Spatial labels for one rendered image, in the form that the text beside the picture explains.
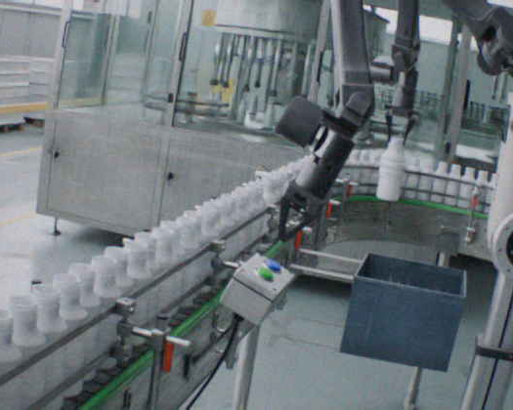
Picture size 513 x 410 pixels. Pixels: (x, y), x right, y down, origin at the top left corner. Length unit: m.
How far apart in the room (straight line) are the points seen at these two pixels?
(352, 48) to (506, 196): 0.50
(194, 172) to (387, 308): 3.27
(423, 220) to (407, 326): 1.19
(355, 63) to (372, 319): 0.96
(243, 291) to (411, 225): 1.97
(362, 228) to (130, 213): 2.59
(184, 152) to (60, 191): 0.99
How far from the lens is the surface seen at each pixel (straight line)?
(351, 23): 1.39
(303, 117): 1.29
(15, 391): 0.90
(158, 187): 5.35
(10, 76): 10.86
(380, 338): 2.15
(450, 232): 3.29
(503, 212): 1.66
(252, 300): 1.35
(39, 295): 0.97
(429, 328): 2.13
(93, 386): 1.12
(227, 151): 5.17
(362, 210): 3.13
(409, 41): 2.03
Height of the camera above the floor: 1.48
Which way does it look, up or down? 11 degrees down
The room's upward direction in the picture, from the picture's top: 9 degrees clockwise
